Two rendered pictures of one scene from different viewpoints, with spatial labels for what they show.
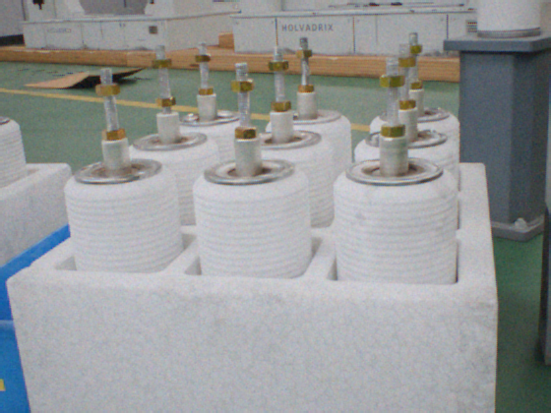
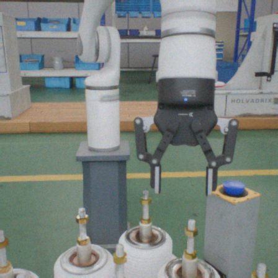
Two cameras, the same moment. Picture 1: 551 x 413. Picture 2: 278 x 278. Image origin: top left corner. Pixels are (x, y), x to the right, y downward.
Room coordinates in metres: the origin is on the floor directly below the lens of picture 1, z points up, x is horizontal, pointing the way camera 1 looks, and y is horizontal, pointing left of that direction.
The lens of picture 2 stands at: (0.43, 0.24, 0.58)
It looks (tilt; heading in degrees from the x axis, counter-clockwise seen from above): 16 degrees down; 312
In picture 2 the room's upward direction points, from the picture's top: straight up
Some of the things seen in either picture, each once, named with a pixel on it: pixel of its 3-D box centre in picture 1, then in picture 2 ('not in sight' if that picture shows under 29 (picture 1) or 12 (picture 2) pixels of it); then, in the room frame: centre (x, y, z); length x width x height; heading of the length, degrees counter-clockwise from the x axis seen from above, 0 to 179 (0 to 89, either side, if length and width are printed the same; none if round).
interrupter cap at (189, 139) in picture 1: (170, 142); not in sight; (0.72, 0.10, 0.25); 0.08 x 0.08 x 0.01
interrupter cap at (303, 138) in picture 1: (282, 141); not in sight; (0.69, -0.01, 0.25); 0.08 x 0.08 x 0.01
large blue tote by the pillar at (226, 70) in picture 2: not in sight; (218, 74); (2.90, -4.27, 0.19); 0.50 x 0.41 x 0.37; 140
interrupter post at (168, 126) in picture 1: (168, 129); not in sight; (0.72, 0.10, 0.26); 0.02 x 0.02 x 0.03
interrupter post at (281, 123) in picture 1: (281, 128); not in sight; (0.69, -0.01, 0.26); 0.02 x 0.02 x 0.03
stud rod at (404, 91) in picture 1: (404, 85); (190, 243); (0.66, -0.13, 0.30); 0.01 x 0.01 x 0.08; 17
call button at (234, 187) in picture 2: not in sight; (233, 188); (0.68, -0.31, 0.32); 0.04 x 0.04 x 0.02
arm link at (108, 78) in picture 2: not in sight; (101, 60); (1.12, -0.37, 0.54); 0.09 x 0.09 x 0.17; 67
